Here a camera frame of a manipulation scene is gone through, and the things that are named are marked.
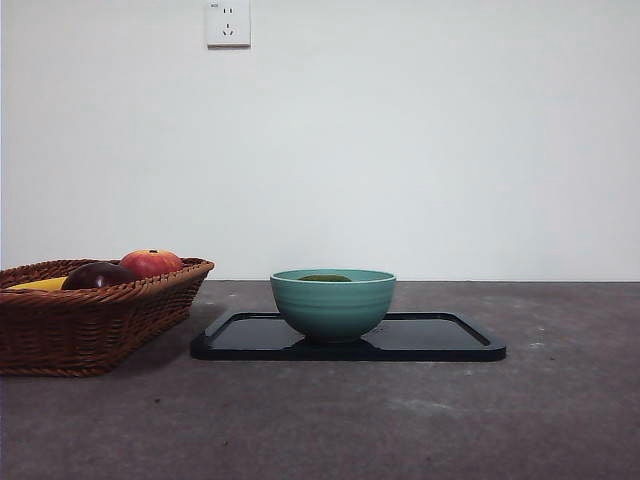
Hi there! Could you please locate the dark purple fruit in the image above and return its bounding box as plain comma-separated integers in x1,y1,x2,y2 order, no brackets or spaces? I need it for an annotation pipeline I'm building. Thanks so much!
62,260,140,291

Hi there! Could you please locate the brown wicker basket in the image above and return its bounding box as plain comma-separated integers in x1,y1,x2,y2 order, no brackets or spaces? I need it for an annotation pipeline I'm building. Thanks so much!
0,257,216,378

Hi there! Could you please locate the teal ceramic bowl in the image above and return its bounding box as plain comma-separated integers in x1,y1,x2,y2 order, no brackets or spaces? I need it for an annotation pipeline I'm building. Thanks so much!
270,269,398,345

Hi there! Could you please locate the red apple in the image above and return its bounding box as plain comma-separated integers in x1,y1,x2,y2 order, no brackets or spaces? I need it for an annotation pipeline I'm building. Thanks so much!
118,248,185,279

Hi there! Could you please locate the white wall socket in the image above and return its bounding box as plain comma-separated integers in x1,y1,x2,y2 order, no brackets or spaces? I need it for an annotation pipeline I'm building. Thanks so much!
207,0,252,50

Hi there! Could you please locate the yellow banana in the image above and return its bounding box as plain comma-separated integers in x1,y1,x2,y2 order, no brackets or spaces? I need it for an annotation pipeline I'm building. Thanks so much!
7,276,70,291

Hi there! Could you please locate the black rectangular tray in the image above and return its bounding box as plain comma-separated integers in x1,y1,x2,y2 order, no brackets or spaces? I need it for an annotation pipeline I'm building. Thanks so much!
189,311,508,362

